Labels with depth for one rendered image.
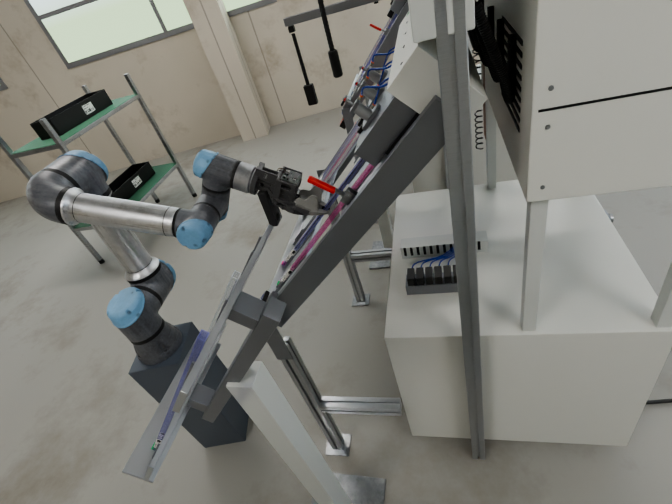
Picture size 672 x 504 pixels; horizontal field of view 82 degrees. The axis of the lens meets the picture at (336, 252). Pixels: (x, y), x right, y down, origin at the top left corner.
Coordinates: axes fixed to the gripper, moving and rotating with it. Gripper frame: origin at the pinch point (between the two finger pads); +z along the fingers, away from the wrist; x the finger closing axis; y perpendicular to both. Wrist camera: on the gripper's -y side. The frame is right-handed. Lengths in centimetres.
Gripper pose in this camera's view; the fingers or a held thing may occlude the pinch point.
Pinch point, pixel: (324, 211)
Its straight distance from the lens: 104.4
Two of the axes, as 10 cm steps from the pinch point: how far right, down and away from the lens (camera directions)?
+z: 9.5, 3.2, 0.7
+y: 2.8, -6.9, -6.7
